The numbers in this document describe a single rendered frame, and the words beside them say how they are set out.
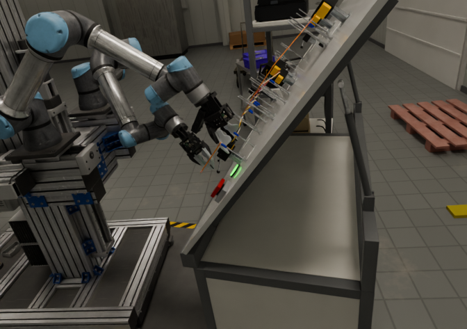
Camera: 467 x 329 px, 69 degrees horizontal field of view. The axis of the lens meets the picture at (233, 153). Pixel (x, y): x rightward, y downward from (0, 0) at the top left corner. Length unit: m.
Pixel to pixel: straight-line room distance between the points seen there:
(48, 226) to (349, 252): 1.58
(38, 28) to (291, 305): 1.21
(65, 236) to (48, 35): 1.23
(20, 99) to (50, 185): 0.45
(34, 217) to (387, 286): 2.04
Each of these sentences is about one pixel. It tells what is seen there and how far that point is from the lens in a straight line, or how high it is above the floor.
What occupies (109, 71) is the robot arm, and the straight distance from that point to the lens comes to 1.56.
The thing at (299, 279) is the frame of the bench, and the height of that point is 0.80.
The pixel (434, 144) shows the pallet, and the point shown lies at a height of 0.11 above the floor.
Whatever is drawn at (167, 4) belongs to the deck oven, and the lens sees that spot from 9.94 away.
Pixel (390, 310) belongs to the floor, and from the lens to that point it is 2.20.
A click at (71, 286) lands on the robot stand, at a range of 2.32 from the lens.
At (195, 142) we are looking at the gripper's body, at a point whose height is 1.16.
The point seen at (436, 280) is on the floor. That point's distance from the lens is 2.42.
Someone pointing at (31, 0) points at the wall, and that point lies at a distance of 13.27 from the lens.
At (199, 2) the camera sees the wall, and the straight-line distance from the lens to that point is 11.32.
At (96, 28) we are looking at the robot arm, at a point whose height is 1.60.
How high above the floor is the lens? 1.68
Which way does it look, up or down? 27 degrees down
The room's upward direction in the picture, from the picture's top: 8 degrees counter-clockwise
